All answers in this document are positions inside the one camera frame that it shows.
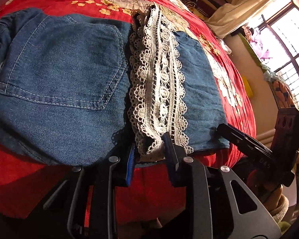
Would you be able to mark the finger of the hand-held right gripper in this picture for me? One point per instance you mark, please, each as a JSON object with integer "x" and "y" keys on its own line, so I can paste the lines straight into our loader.
{"x": 244, "y": 148}
{"x": 234, "y": 133}

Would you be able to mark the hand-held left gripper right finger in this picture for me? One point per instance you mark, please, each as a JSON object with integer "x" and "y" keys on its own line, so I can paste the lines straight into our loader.
{"x": 170, "y": 151}

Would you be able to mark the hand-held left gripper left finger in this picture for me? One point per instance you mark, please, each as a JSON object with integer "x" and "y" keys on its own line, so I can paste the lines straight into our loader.
{"x": 130, "y": 164}

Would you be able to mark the blue denim pants lace trim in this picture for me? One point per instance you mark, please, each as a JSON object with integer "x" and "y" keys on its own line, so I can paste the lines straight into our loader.
{"x": 64, "y": 84}

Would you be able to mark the person's right forearm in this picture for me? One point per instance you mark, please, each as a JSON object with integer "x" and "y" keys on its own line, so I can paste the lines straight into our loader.
{"x": 279, "y": 209}

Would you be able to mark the red floral blanket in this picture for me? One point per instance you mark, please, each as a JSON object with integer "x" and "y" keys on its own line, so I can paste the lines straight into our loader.
{"x": 152, "y": 194}

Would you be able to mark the orange floral cloth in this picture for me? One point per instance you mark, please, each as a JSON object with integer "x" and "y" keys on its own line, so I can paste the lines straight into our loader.
{"x": 282, "y": 94}

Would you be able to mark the yellow box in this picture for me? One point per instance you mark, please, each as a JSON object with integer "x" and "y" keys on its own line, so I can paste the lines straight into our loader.
{"x": 249, "y": 87}

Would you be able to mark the light green cloth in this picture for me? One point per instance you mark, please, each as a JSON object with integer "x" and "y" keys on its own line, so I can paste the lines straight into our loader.
{"x": 269, "y": 72}

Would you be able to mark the pink floral cloth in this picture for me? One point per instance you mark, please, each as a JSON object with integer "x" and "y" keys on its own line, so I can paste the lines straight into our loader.
{"x": 260, "y": 47}

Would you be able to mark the window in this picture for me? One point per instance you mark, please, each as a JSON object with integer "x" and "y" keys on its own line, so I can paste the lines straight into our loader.
{"x": 289, "y": 42}

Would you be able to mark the cream curtain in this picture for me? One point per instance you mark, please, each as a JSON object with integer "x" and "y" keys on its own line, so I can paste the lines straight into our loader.
{"x": 249, "y": 7}

